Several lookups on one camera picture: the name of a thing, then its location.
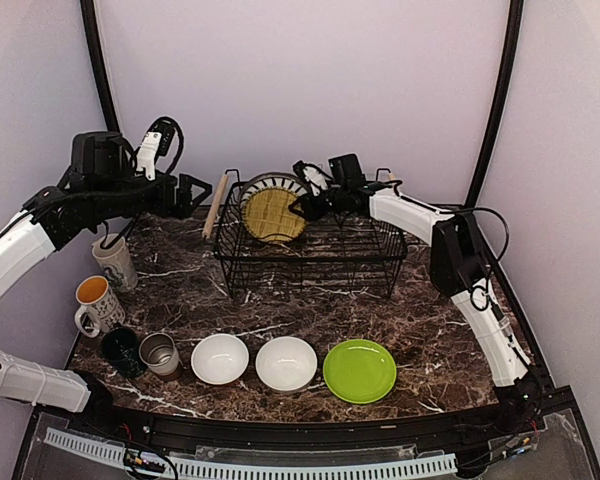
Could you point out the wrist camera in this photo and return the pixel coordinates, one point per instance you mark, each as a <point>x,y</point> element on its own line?
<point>156,143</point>
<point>312,176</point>

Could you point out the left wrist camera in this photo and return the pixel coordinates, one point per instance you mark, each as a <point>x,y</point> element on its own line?
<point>156,143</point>

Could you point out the left wooden rack handle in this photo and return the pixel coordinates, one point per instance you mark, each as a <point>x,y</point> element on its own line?
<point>215,206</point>

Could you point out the blue striped white plate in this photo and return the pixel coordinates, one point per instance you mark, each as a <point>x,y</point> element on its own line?
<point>270,180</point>

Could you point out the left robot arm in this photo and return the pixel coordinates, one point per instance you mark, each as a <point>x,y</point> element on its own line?
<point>107,178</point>

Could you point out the dark green mug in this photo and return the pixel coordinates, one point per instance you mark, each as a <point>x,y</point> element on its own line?
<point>120,349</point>

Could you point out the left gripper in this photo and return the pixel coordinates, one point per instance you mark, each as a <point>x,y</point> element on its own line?
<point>182,206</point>

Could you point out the green plastic plate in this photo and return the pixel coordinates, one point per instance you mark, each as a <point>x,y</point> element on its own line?
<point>359,371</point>

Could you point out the white cable duct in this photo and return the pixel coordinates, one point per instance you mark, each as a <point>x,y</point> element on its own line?
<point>150,465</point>

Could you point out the patterned white mug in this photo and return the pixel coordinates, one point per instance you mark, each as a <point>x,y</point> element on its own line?
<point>99,309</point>

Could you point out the black wire dish rack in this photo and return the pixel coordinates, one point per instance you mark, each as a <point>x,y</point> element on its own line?
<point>336,254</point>

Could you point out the orange bowl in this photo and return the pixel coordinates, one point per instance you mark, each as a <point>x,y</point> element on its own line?
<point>219,359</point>

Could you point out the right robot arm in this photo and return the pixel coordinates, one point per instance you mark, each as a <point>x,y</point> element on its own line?
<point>458,267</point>

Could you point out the yellow woven plate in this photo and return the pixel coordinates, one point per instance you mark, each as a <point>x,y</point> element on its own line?
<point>266,216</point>

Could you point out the floral white tall cup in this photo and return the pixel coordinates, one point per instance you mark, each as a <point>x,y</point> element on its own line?
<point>113,257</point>

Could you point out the black front rail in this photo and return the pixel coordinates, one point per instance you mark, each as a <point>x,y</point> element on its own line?
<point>456,431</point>

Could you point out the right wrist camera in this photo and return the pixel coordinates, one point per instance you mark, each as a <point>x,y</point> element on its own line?
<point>312,176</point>

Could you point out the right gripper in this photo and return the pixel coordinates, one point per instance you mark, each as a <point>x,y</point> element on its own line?
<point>313,210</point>

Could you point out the white ceramic bowl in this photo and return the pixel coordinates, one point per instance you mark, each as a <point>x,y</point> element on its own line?
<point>286,364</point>

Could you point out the white brown-band cup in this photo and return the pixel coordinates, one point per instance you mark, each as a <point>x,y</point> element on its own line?
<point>158,351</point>

